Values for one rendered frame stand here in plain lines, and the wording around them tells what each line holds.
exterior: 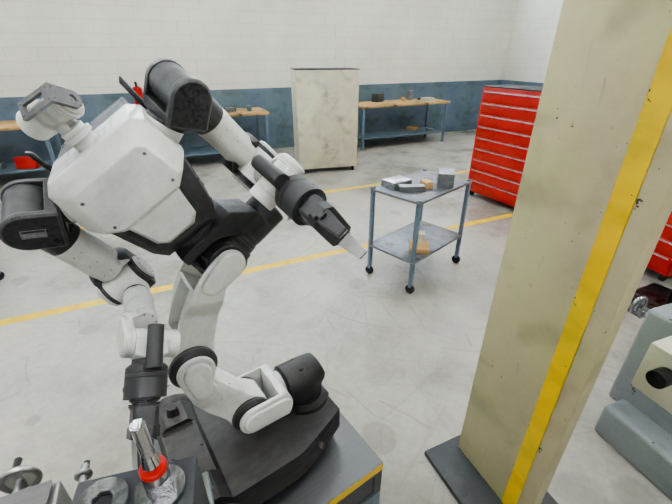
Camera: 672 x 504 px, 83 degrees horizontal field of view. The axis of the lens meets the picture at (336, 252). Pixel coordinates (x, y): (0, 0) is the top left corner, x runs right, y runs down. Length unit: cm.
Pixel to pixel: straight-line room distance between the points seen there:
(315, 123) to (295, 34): 255
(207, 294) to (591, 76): 120
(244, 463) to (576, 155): 146
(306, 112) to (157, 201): 555
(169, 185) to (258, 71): 744
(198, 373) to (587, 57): 140
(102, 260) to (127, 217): 21
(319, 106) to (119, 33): 359
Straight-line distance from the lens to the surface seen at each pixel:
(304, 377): 153
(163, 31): 807
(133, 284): 116
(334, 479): 167
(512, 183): 533
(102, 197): 93
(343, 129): 656
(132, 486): 94
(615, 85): 128
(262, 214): 110
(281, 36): 843
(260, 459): 154
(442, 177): 330
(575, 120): 133
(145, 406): 95
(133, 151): 90
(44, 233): 103
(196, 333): 120
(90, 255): 111
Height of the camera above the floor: 183
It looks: 28 degrees down
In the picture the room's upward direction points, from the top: straight up
